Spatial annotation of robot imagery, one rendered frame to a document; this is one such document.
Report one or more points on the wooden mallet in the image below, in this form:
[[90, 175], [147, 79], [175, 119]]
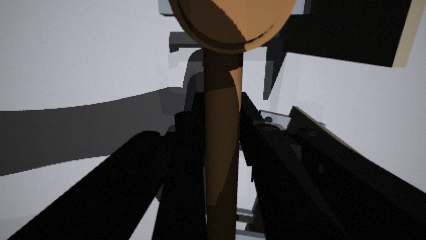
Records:
[[227, 29]]

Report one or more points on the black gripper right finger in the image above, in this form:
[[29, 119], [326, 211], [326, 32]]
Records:
[[370, 202]]

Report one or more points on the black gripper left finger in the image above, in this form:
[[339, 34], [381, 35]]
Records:
[[110, 201]]

